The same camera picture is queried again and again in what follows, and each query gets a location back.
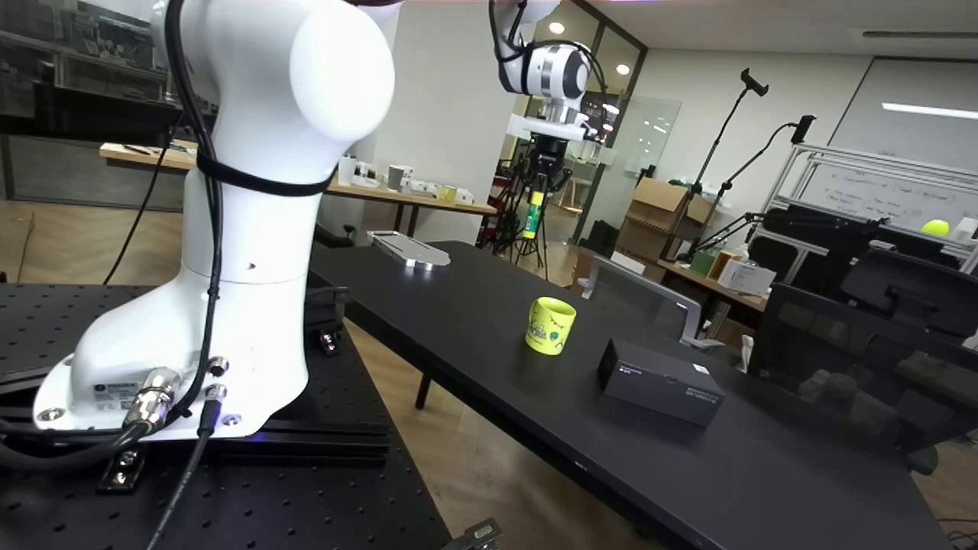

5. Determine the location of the white whiteboard on frame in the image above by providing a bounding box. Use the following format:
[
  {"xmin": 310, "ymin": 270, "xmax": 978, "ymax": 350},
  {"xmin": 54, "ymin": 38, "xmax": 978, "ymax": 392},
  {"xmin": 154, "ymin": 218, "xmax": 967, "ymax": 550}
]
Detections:
[{"xmin": 764, "ymin": 140, "xmax": 978, "ymax": 246}]

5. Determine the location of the wooden desk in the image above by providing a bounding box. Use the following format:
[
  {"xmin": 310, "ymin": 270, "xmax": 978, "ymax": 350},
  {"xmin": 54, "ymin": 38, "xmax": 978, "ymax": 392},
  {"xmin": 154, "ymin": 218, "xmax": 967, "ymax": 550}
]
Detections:
[{"xmin": 97, "ymin": 140, "xmax": 500, "ymax": 237}]

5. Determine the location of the grey laptop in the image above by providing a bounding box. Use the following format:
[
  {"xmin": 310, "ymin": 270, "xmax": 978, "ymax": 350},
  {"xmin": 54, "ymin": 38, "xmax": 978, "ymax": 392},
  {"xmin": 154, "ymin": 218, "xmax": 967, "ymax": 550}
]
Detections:
[{"xmin": 586, "ymin": 251, "xmax": 709, "ymax": 346}]

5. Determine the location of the yellow cup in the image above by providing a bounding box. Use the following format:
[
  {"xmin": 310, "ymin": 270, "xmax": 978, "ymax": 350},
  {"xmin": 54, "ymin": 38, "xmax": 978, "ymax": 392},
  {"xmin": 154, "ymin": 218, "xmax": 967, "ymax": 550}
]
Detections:
[{"xmin": 524, "ymin": 292, "xmax": 582, "ymax": 358}]

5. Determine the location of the black cable along robot arm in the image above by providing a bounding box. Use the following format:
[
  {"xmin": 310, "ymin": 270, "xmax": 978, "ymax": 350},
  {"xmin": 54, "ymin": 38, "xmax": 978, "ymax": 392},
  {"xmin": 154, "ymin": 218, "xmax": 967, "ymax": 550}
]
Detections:
[{"xmin": 163, "ymin": 0, "xmax": 227, "ymax": 443}]

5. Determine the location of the black perforated optical breadboard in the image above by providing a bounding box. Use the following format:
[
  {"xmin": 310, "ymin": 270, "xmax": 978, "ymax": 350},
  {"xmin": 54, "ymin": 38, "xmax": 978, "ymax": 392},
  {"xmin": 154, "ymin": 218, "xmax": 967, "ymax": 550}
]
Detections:
[{"xmin": 0, "ymin": 281, "xmax": 451, "ymax": 550}]

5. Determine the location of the tall black phone stand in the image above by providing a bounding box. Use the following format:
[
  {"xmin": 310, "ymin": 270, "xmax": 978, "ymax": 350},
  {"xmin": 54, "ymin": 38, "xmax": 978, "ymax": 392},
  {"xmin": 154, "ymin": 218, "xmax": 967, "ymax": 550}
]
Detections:
[{"xmin": 676, "ymin": 64, "xmax": 774, "ymax": 262}]

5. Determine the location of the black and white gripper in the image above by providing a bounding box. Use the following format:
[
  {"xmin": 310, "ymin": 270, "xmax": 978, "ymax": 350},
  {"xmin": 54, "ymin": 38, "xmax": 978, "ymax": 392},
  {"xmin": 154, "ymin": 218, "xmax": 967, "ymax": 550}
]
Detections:
[{"xmin": 504, "ymin": 112, "xmax": 591, "ymax": 219}]

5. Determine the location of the thin black base cable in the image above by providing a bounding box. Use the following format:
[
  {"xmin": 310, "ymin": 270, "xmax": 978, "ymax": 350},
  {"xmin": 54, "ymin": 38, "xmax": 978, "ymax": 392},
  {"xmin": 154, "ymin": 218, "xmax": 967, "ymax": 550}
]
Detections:
[{"xmin": 144, "ymin": 381, "xmax": 228, "ymax": 550}]

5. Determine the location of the brown cardboard box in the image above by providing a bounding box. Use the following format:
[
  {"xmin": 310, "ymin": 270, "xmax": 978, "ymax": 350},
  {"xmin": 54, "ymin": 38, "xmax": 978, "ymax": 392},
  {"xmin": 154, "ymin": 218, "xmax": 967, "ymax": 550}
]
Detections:
[{"xmin": 615, "ymin": 177, "xmax": 716, "ymax": 267}]

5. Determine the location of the white box on desk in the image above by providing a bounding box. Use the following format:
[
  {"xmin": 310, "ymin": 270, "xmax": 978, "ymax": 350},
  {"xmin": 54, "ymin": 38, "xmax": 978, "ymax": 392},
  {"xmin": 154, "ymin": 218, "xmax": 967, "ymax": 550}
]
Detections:
[{"xmin": 335, "ymin": 157, "xmax": 386, "ymax": 191}]

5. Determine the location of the black rectangular box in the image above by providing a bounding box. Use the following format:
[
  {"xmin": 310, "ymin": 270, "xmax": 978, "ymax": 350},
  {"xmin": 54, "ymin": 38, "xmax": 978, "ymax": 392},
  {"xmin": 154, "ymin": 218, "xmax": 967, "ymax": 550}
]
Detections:
[{"xmin": 597, "ymin": 335, "xmax": 728, "ymax": 428}]

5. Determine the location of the black camera tripod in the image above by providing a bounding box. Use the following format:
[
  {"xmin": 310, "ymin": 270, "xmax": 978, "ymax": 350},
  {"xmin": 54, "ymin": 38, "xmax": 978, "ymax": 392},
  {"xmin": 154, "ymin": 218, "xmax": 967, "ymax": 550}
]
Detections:
[{"xmin": 493, "ymin": 140, "xmax": 559, "ymax": 270}]

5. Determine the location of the long ceiling light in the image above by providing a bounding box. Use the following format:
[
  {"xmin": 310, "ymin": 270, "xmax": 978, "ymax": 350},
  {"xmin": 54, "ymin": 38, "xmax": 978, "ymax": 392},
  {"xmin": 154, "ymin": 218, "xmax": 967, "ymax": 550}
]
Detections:
[{"xmin": 879, "ymin": 96, "xmax": 978, "ymax": 121}]

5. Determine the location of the black strap around robot arm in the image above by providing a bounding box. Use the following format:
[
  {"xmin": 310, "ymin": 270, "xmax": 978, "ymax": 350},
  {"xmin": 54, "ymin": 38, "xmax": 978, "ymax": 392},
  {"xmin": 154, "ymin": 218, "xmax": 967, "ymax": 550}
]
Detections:
[{"xmin": 192, "ymin": 152, "xmax": 335, "ymax": 197}]

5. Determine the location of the short black camera stand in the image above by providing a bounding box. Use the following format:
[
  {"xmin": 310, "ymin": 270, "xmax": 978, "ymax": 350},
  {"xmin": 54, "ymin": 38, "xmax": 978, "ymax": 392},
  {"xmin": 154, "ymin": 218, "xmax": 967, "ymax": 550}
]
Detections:
[{"xmin": 701, "ymin": 110, "xmax": 818, "ymax": 253}]

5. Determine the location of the grey base connector cable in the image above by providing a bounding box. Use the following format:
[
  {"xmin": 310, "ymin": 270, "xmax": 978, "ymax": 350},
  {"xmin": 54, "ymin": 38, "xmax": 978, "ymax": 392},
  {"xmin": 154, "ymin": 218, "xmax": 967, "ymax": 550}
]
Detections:
[{"xmin": 0, "ymin": 368, "xmax": 177, "ymax": 474}]

